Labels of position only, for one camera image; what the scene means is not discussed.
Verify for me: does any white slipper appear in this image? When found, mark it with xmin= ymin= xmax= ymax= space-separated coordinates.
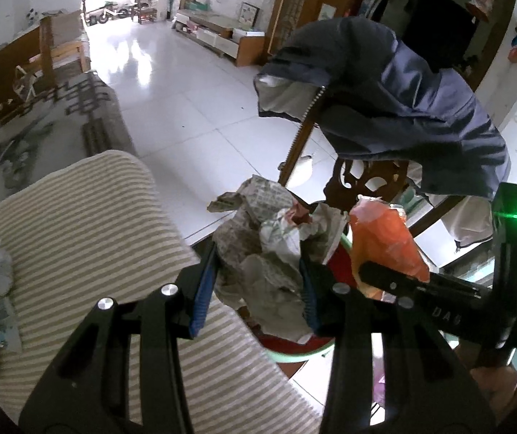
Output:
xmin=281 ymin=154 xmax=315 ymax=186

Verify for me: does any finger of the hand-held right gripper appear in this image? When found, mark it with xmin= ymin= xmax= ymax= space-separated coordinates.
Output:
xmin=359 ymin=260 xmax=483 ymax=301

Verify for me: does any white wrapper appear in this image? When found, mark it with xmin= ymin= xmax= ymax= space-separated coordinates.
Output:
xmin=258 ymin=203 xmax=349 ymax=272

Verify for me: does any beige striped cloth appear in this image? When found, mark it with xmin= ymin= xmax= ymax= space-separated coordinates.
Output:
xmin=0 ymin=150 xmax=327 ymax=434

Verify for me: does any white balance bike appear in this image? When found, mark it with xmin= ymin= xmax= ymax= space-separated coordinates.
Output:
xmin=84 ymin=2 xmax=135 ymax=25

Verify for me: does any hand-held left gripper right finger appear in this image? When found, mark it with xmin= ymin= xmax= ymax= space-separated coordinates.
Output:
xmin=298 ymin=253 xmax=498 ymax=434

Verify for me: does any newspaper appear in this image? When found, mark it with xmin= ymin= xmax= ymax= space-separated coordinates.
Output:
xmin=208 ymin=175 xmax=331 ymax=344

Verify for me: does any navy blue jacket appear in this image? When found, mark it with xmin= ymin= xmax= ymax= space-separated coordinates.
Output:
xmin=254 ymin=16 xmax=512 ymax=254

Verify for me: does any carved wooden chair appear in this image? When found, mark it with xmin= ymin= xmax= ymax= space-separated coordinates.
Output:
xmin=279 ymin=86 xmax=467 ymax=245

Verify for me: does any framed picture on cabinet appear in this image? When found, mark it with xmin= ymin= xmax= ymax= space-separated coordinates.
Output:
xmin=239 ymin=2 xmax=260 ymax=25

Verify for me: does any red bucket green rim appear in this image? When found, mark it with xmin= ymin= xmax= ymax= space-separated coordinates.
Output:
xmin=251 ymin=230 xmax=359 ymax=365

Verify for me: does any small wooden chair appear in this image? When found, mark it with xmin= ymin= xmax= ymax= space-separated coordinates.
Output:
xmin=132 ymin=0 xmax=160 ymax=23

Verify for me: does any wooden television cabinet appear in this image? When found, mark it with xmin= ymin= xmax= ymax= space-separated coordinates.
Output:
xmin=172 ymin=9 xmax=268 ymax=68

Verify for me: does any orange plastic bag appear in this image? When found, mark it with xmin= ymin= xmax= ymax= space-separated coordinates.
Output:
xmin=348 ymin=195 xmax=431 ymax=301

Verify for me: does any patterned grey sofa cover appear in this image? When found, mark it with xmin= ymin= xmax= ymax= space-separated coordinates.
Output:
xmin=0 ymin=70 xmax=139 ymax=218

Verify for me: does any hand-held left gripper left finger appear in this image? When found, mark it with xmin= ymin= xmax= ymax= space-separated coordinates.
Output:
xmin=18 ymin=241 xmax=220 ymax=434

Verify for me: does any person's right hand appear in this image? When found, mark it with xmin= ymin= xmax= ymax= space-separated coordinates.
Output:
xmin=466 ymin=365 xmax=517 ymax=422

